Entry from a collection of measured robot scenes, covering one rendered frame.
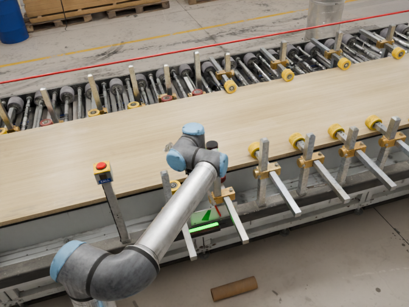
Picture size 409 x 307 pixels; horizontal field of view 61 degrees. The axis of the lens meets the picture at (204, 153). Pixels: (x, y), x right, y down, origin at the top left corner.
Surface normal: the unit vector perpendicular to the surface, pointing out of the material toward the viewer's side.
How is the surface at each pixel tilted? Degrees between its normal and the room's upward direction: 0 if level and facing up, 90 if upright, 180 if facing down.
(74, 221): 90
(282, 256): 0
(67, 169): 0
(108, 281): 43
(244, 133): 0
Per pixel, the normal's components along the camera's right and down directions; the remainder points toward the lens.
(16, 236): 0.27, 0.61
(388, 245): -0.06, -0.76
